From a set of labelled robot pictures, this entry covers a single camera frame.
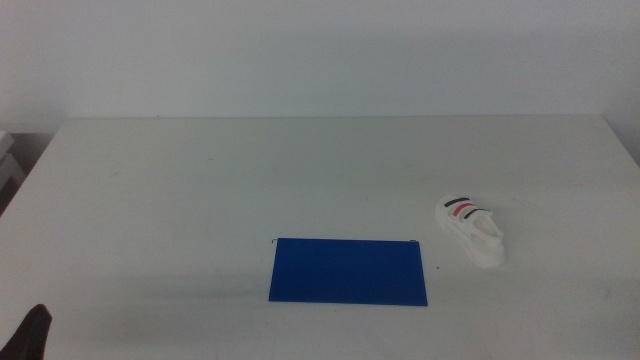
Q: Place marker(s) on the blue rectangular mat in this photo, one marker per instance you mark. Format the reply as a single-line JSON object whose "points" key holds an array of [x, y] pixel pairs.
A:
{"points": [[345, 272]]}

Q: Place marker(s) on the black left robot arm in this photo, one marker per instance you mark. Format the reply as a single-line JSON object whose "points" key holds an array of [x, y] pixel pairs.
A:
{"points": [[30, 335]]}

